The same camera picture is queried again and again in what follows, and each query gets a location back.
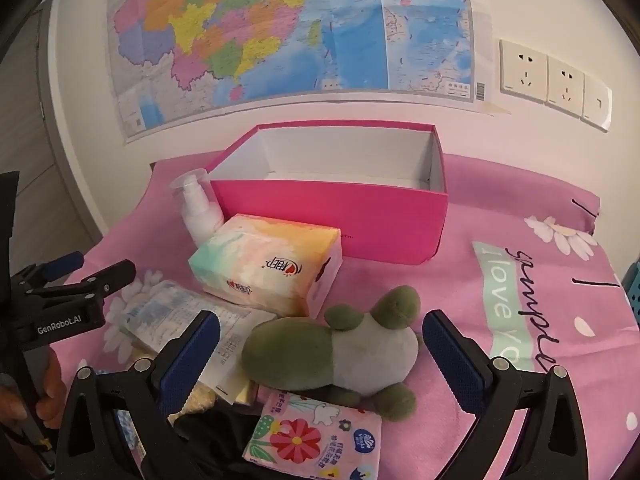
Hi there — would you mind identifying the floral pink tissue pack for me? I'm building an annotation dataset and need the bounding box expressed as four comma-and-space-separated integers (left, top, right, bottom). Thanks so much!
241, 390, 384, 480

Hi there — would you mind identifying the person's left hand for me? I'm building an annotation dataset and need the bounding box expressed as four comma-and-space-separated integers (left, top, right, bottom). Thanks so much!
0, 345, 67, 431

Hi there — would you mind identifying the green grey plush toy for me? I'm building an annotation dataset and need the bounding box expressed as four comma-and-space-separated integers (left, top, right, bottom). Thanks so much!
241, 284, 425, 422

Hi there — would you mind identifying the white pump bottle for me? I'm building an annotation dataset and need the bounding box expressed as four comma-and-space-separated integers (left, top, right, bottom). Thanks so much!
168, 168, 226, 249

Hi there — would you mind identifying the beige plush toy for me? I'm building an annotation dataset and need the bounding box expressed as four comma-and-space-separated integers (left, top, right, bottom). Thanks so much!
167, 377, 261, 419

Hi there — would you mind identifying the pastel tissue box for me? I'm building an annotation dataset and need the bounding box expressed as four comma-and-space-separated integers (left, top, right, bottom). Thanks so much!
187, 213, 345, 320

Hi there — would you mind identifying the white printed plastic packet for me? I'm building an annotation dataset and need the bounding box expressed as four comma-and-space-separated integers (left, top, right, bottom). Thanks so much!
199, 304, 279, 406

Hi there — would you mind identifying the blue plastic basket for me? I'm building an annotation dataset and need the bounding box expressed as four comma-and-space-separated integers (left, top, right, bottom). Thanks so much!
622, 254, 640, 334

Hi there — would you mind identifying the blue checkered cloth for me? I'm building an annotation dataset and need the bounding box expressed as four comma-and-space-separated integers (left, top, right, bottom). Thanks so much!
114, 409, 139, 450

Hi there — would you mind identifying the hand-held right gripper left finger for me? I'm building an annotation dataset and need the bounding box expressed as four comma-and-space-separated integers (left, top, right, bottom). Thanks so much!
52, 309, 222, 480

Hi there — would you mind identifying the grey door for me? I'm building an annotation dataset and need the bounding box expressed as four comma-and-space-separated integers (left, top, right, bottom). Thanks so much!
0, 7, 108, 272

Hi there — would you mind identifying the colourful wall map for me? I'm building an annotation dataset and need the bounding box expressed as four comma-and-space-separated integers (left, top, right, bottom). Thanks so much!
106, 0, 488, 144

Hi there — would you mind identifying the pink printed bed sheet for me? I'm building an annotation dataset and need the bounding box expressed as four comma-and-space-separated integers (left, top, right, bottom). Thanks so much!
59, 152, 640, 480

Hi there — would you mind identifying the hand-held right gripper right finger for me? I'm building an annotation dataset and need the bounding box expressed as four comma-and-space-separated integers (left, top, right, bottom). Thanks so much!
421, 309, 592, 480

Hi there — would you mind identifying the pink cardboard box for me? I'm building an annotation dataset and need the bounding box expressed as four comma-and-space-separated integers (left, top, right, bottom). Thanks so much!
207, 122, 450, 266

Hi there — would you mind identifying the black cloth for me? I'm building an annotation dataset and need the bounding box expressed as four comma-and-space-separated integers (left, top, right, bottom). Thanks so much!
171, 400, 267, 480

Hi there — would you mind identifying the clear crinkled plastic packet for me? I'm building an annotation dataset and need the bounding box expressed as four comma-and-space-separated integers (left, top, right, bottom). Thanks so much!
116, 281, 211, 357

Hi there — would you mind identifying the white wall plate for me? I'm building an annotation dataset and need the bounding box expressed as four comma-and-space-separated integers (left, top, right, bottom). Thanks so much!
582, 75, 614, 133

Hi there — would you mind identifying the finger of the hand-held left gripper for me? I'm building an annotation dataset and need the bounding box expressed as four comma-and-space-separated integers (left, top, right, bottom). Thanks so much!
24, 258, 137, 312
10, 251, 86, 292

